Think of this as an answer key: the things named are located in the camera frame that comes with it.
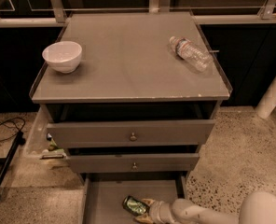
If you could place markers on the white ceramic bowl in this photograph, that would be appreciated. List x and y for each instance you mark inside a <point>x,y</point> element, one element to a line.
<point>64,56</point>

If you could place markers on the brass top drawer knob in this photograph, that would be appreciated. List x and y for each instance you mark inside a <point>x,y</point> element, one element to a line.
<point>133,137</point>

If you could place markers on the green soda can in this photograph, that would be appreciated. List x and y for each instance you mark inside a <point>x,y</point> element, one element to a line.
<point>134,206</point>

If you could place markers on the brass drawer knob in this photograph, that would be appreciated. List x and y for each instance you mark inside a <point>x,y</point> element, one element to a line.
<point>133,137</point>
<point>134,166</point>

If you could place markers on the black stand leg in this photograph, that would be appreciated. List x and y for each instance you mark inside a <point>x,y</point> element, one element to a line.
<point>5,162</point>

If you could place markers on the grey bottom drawer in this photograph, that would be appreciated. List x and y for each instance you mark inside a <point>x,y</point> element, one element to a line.
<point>104,194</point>

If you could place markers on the grey middle drawer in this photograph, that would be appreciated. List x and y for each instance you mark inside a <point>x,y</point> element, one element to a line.
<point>120,159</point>

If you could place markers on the metal railing frame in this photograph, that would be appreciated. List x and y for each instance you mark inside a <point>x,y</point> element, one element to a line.
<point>43,13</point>

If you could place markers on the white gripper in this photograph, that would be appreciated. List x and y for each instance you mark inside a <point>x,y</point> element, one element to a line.
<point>158,209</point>

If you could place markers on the clutter beside cabinet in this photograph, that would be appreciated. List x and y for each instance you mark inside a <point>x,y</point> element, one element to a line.
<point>53,151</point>

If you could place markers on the grey drawer cabinet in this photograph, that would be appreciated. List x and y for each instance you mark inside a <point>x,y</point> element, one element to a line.
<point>127,59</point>

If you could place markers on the grey drawer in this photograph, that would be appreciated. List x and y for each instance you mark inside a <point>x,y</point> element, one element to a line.
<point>120,159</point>
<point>111,125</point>
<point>104,194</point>

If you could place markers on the brass middle drawer knob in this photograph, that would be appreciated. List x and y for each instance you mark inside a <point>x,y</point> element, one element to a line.
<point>134,166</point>

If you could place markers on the grey top drawer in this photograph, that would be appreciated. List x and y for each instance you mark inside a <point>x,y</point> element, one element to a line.
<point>111,125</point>

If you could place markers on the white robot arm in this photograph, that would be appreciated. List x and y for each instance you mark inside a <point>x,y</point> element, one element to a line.
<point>235,180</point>

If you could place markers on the clear plastic water bottle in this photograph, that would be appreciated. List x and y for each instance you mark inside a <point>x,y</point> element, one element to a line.
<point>191,53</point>

